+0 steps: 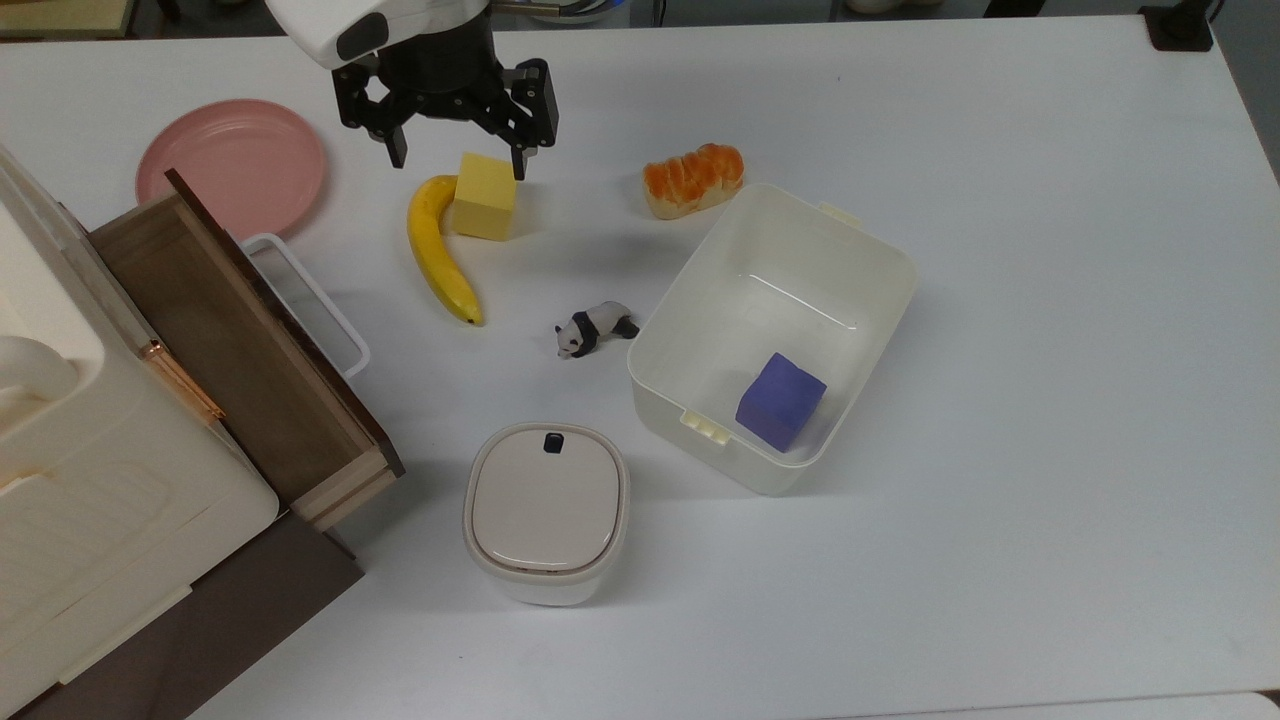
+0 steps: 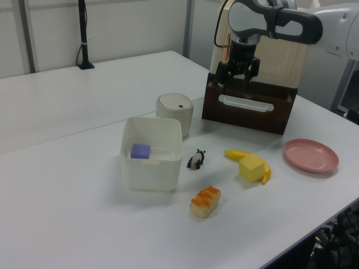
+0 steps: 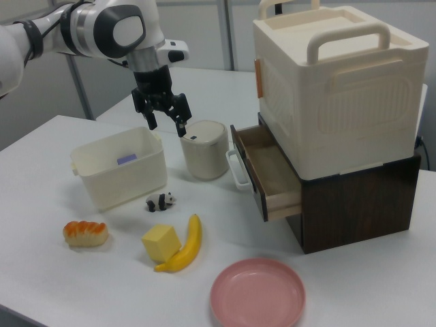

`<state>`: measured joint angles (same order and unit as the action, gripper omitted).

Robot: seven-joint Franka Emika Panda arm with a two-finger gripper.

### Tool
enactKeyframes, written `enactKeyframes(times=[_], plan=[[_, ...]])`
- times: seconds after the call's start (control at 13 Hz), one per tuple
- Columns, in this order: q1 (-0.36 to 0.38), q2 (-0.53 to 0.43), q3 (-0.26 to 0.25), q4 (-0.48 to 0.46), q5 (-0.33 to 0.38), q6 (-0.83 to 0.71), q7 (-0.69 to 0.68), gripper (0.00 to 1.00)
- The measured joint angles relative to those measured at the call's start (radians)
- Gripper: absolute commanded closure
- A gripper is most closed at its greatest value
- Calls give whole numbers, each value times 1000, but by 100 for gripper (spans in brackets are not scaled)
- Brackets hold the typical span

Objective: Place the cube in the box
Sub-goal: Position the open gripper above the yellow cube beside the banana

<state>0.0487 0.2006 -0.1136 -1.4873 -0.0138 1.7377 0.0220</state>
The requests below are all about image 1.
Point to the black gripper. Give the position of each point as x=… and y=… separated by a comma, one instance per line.
x=440, y=75

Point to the yellow foam cube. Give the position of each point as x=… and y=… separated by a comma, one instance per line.
x=486, y=196

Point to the open white plastic box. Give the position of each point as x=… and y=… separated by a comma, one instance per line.
x=780, y=290

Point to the purple foam cube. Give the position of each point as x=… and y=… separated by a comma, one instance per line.
x=780, y=402

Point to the yellow banana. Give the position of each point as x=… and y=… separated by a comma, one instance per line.
x=438, y=250

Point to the pink round plate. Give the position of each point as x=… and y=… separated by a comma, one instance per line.
x=232, y=165

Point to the orange glazed bread loaf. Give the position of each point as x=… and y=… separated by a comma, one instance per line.
x=692, y=180

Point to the small panda figurine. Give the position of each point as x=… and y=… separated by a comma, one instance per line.
x=592, y=328

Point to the open wooden drawer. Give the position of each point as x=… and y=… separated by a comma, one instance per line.
x=240, y=350

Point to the yellow wooden board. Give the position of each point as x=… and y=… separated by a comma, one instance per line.
x=60, y=15

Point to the white container with beige lid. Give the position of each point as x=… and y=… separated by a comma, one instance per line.
x=546, y=510

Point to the cream storage cabinet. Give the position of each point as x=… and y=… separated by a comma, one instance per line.
x=90, y=480

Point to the dark brown cabinet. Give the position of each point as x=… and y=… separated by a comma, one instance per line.
x=230, y=620

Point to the black table clamp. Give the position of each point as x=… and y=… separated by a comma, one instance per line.
x=1178, y=26

